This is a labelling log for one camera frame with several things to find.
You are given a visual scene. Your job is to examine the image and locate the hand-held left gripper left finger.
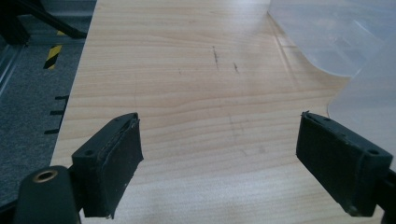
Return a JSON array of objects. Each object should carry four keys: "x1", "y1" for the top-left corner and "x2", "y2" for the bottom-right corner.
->
[{"x1": 71, "y1": 112, "x2": 145, "y2": 219}]

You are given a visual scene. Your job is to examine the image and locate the clear plastic bag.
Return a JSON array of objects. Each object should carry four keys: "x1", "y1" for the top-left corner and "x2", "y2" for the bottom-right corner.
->
[{"x1": 267, "y1": 0, "x2": 396, "y2": 171}]

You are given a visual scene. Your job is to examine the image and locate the black metal stand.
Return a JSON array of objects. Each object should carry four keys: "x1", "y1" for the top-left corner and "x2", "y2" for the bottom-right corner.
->
[{"x1": 0, "y1": 0, "x2": 89, "y2": 47}]

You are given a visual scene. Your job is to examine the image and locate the yellow black hazard tape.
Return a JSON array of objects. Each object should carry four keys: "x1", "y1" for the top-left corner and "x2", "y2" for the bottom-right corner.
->
[{"x1": 42, "y1": 44, "x2": 64, "y2": 70}]

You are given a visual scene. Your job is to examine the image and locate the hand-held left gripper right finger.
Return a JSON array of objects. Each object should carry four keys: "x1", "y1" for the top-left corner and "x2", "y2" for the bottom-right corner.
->
[{"x1": 295, "y1": 110, "x2": 394, "y2": 217}]

